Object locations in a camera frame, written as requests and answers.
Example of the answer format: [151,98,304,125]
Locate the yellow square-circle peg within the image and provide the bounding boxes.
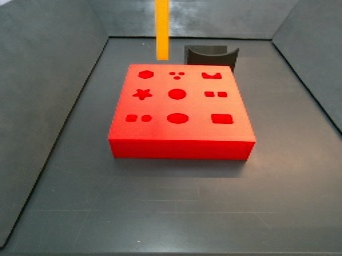
[155,0,169,60]

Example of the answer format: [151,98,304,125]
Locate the red shape-sorter block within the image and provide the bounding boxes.
[108,64,256,160]

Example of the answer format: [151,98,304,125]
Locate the dark curved holder block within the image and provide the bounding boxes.
[184,45,239,69]

